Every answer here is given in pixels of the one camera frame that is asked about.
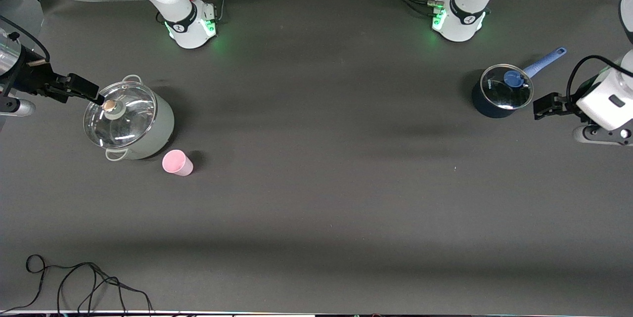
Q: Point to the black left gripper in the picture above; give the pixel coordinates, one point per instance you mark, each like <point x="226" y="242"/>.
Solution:
<point x="564" y="103"/>

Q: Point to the glass lid with tan knob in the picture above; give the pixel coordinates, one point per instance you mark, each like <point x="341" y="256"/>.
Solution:
<point x="128" y="119"/>

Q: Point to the dark blue saucepan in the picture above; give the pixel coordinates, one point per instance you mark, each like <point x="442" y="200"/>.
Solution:
<point x="487" y="109"/>

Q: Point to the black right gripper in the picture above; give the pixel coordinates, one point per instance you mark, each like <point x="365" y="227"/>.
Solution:
<point x="32" y="77"/>

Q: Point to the glass lid with blue knob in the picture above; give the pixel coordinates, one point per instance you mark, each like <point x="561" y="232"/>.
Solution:
<point x="497" y="92"/>

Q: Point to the pink plastic cup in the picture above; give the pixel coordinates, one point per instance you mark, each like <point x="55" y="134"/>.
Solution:
<point x="177" y="162"/>

